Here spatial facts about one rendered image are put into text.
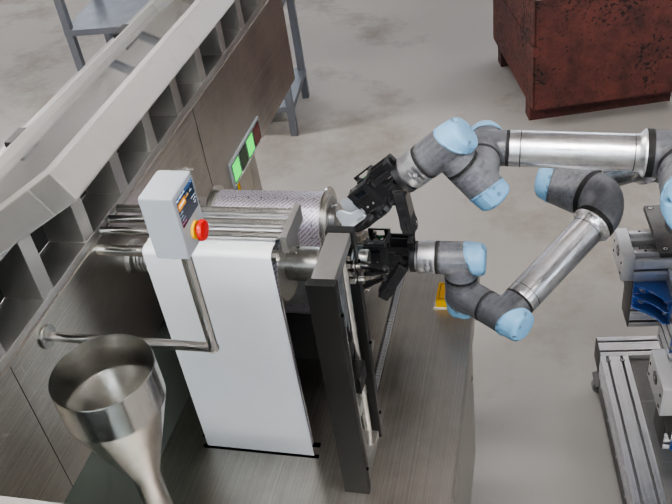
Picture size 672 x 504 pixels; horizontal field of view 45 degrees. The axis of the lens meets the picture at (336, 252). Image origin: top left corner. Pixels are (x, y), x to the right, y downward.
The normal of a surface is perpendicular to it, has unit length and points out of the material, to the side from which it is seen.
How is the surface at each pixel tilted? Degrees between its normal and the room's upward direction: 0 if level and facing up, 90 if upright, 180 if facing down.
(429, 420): 0
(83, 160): 58
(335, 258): 0
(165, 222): 90
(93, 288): 90
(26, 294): 90
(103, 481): 90
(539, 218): 0
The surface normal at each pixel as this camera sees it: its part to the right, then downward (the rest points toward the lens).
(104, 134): 0.76, -0.39
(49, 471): 0.97, 0.04
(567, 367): -0.12, -0.79
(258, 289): -0.21, 0.62
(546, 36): 0.06, 0.61
